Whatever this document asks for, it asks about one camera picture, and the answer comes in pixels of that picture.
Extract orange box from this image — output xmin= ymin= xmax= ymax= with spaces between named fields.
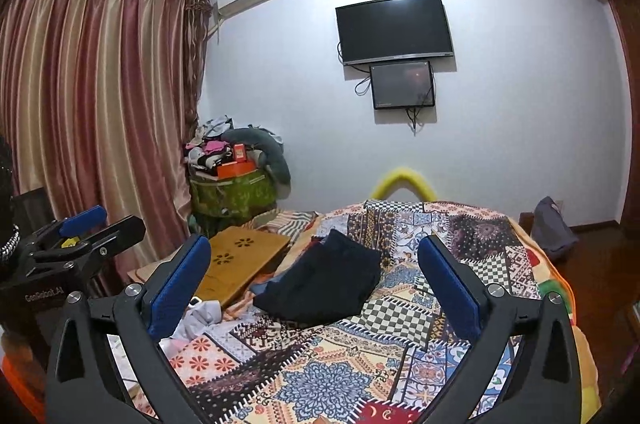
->
xmin=217 ymin=144 xmax=257 ymax=180

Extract blue folded garment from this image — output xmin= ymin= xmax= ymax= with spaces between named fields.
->
xmin=250 ymin=274 xmax=281 ymax=296

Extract patchwork patterned bedspread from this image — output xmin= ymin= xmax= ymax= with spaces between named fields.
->
xmin=160 ymin=200 xmax=575 ymax=423

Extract white crumpled cloth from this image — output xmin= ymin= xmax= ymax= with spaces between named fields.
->
xmin=168 ymin=300 xmax=222 ymax=342

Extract small black wall monitor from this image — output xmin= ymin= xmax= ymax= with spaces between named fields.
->
xmin=370 ymin=61 xmax=435 ymax=110

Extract striped pink curtain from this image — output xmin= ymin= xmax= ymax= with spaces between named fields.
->
xmin=1 ymin=0 xmax=212 ymax=276

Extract yellow curved pillow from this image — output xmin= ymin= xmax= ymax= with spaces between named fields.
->
xmin=370 ymin=166 xmax=438 ymax=202

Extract wooden lap desk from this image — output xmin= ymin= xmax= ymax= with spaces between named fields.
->
xmin=195 ymin=227 xmax=290 ymax=308

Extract orange sleeve forearm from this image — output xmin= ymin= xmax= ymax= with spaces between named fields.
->
xmin=1 ymin=331 xmax=46 ymax=423

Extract green fabric storage bin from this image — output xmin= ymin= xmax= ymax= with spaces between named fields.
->
xmin=190 ymin=170 xmax=277 ymax=238

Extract grey plush toy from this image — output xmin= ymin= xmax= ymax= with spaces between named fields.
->
xmin=220 ymin=127 xmax=291 ymax=186

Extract black wall television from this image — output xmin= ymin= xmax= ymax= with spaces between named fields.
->
xmin=335 ymin=0 xmax=454 ymax=64

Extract grey bag on floor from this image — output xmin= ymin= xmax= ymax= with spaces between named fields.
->
xmin=530 ymin=196 xmax=579 ymax=262

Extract black pants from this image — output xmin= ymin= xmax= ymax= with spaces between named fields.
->
xmin=253 ymin=230 xmax=382 ymax=326

